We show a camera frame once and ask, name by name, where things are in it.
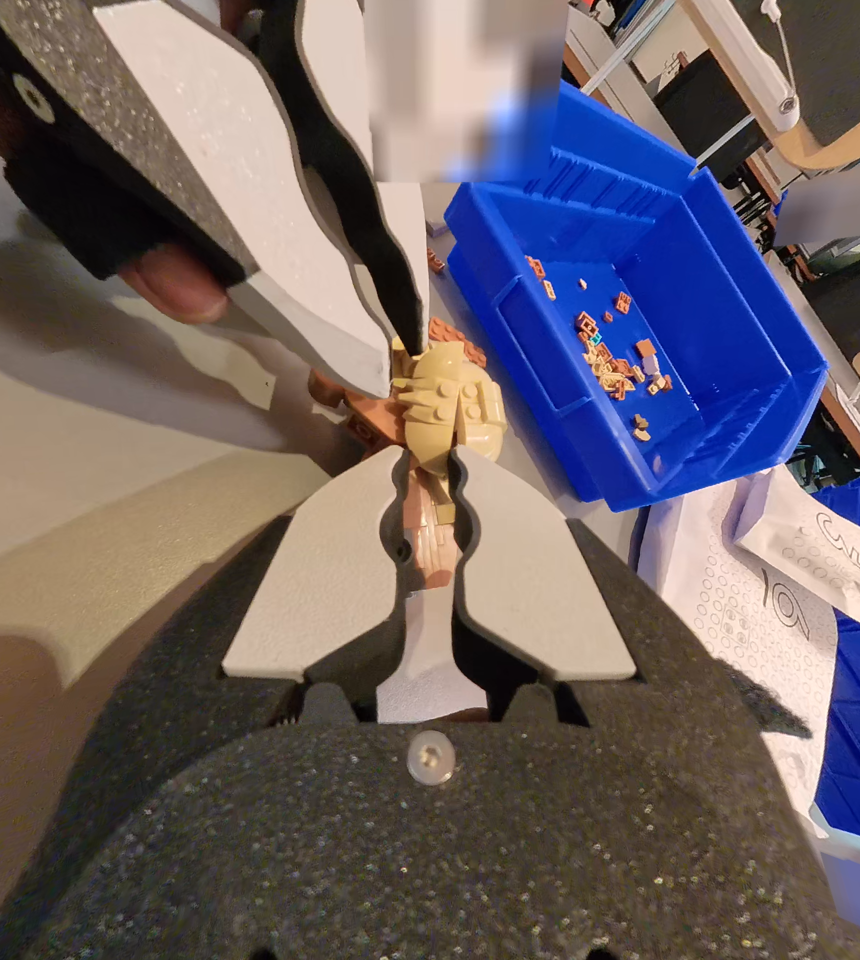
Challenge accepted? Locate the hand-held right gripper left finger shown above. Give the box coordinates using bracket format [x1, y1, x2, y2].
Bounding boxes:
[221, 446, 410, 710]

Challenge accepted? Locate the tan and brown brick model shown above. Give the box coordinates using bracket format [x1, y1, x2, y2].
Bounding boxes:
[308, 341, 508, 590]

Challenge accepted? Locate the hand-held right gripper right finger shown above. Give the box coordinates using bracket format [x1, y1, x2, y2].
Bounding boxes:
[448, 446, 637, 715]

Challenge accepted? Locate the white bar with pull cords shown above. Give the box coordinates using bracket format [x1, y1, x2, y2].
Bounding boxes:
[688, 0, 804, 134]

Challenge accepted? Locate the pale plastic bag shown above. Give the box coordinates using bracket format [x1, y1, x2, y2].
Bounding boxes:
[733, 468, 860, 640]

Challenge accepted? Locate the group of small loose bricks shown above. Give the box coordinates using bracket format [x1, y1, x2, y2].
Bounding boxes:
[523, 255, 676, 445]

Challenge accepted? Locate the person's left hand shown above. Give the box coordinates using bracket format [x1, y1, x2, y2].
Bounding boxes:
[119, 240, 232, 327]

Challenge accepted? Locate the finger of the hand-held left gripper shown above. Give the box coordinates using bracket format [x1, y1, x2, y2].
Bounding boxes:
[259, 0, 433, 355]
[91, 0, 394, 399]

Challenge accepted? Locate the clear acrylic board stand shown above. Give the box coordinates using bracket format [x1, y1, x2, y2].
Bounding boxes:
[565, 0, 682, 93]

